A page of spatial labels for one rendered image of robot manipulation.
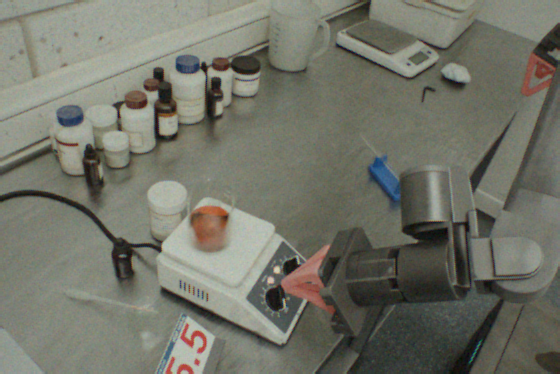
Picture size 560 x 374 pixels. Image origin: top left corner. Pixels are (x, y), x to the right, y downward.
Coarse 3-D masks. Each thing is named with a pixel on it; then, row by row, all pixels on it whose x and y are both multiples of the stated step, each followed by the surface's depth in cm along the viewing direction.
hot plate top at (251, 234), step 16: (240, 224) 67; (256, 224) 68; (176, 240) 63; (240, 240) 65; (256, 240) 65; (176, 256) 62; (192, 256) 62; (208, 256) 62; (224, 256) 63; (240, 256) 63; (256, 256) 63; (208, 272) 60; (224, 272) 61; (240, 272) 61
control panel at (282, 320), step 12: (276, 252) 67; (288, 252) 68; (276, 264) 66; (264, 276) 64; (276, 276) 65; (252, 288) 62; (264, 288) 63; (252, 300) 61; (264, 300) 62; (288, 300) 64; (300, 300) 66; (264, 312) 61; (276, 312) 62; (288, 312) 63; (276, 324) 61; (288, 324) 63
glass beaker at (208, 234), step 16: (192, 192) 60; (208, 192) 62; (224, 192) 62; (192, 208) 57; (224, 208) 64; (192, 224) 59; (208, 224) 58; (224, 224) 59; (192, 240) 61; (208, 240) 60; (224, 240) 61
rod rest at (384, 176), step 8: (376, 160) 93; (368, 168) 95; (376, 168) 94; (384, 168) 94; (376, 176) 93; (384, 176) 92; (392, 176) 93; (384, 184) 91; (392, 184) 91; (392, 192) 89
